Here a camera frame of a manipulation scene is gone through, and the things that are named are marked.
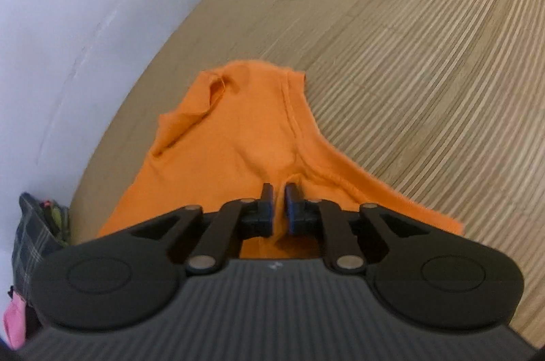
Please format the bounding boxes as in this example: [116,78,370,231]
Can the orange printed t-shirt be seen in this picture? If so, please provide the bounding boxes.
[97,60,465,260]

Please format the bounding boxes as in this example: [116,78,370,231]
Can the dark plaid garment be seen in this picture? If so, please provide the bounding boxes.
[9,192,71,298]

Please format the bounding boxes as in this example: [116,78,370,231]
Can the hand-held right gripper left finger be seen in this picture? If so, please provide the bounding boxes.
[128,183,274,276]

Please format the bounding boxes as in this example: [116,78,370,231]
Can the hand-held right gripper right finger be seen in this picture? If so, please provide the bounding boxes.
[284,183,431,275]

